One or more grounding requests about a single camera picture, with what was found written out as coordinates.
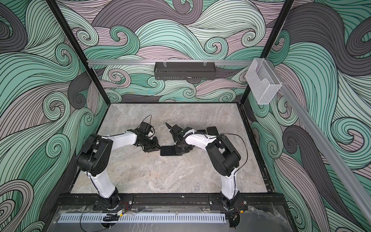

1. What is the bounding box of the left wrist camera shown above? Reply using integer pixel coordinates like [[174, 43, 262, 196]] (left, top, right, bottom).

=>
[[138, 121, 155, 137]]

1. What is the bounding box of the black wall tray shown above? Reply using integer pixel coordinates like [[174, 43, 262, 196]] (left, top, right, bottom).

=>
[[154, 61, 216, 80]]

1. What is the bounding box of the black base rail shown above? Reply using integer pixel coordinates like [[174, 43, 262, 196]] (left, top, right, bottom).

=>
[[56, 193, 286, 211]]

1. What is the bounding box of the light blue phone case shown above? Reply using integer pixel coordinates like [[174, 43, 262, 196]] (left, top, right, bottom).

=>
[[160, 153, 181, 157]]

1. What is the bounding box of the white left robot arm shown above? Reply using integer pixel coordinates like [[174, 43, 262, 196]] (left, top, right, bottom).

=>
[[76, 122, 160, 210]]

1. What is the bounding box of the black corner frame post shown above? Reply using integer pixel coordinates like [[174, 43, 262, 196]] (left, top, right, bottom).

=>
[[46, 0, 111, 107]]

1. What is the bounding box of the white slotted cable duct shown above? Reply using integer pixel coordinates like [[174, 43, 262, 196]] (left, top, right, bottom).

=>
[[57, 213, 227, 224]]

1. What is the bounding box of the dark blue phone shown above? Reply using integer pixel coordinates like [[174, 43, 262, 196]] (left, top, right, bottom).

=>
[[160, 146, 177, 154]]

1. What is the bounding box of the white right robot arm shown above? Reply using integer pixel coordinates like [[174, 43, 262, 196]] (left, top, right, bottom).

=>
[[160, 123, 241, 210]]

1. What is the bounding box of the black phone case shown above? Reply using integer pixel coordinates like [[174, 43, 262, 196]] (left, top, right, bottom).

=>
[[206, 126, 219, 136]]

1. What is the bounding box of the clear plastic wall bin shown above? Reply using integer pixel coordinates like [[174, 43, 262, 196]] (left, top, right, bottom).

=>
[[245, 59, 282, 105]]

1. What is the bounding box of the right black corner post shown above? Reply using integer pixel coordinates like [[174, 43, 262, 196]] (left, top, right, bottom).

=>
[[240, 1, 294, 106]]

